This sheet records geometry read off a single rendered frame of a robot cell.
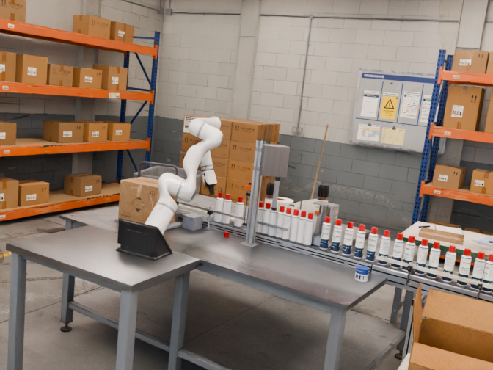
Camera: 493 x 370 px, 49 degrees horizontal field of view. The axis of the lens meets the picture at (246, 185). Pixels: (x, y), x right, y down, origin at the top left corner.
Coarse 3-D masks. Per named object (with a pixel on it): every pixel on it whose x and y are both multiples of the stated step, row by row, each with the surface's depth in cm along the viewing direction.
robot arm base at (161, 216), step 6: (156, 210) 311; (162, 210) 311; (168, 210) 312; (150, 216) 310; (156, 216) 308; (162, 216) 309; (168, 216) 312; (150, 222) 306; (156, 222) 306; (162, 222) 308; (168, 222) 312; (162, 228) 308; (162, 234) 305
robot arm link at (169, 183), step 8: (168, 176) 323; (176, 176) 325; (160, 184) 321; (168, 184) 321; (176, 184) 321; (160, 192) 321; (168, 192) 319; (176, 192) 322; (160, 200) 316; (168, 200) 315; (176, 208) 318
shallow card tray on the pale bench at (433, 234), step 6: (420, 228) 447; (426, 228) 452; (420, 234) 432; (426, 234) 430; (432, 234) 445; (438, 234) 447; (444, 234) 447; (450, 234) 445; (456, 234) 443; (438, 240) 427; (444, 240) 425; (450, 240) 423; (456, 240) 421; (462, 240) 435
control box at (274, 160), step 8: (264, 152) 333; (272, 152) 335; (280, 152) 337; (288, 152) 339; (264, 160) 334; (272, 160) 336; (280, 160) 338; (264, 168) 335; (272, 168) 337; (280, 168) 339; (280, 176) 340
